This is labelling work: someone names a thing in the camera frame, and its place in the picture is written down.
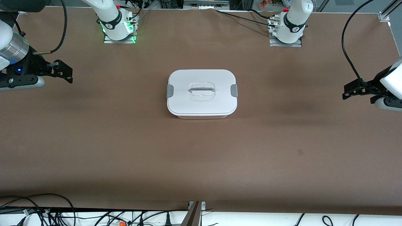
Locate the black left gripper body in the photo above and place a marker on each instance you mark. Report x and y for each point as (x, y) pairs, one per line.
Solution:
(373, 85)

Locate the small metal bracket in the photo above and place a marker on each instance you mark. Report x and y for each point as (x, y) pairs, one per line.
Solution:
(203, 204)

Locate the translucent pink plastic box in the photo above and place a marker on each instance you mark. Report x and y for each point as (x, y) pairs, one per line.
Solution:
(201, 117)

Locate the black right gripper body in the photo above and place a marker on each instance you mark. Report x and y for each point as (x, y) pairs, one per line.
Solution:
(32, 65)

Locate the black table edge rail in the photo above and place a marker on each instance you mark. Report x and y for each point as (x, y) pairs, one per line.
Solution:
(94, 209)

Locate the orange background figure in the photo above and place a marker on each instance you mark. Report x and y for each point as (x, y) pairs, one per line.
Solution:
(263, 3)

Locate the metal base plate right arm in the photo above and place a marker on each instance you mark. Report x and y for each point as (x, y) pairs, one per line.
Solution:
(108, 40)

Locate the black power plug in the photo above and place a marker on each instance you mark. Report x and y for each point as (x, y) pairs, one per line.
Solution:
(168, 221)

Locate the white box lid grey clips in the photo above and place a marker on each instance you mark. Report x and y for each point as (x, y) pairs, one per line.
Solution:
(201, 106)

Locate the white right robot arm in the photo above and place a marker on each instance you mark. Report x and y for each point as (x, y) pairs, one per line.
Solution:
(113, 25)

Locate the aluminium corner profile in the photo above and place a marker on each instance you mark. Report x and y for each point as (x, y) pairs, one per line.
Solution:
(22, 12)
(384, 15)

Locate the aluminium profile post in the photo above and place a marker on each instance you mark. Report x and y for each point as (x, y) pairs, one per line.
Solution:
(193, 216)

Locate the metal base plate left arm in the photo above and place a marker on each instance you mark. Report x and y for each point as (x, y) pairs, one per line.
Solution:
(295, 45)

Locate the aluminium frame bar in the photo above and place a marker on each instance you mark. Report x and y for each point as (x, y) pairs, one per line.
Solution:
(205, 3)

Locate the brown table cover sheet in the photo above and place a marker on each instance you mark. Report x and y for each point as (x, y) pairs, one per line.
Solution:
(201, 163)

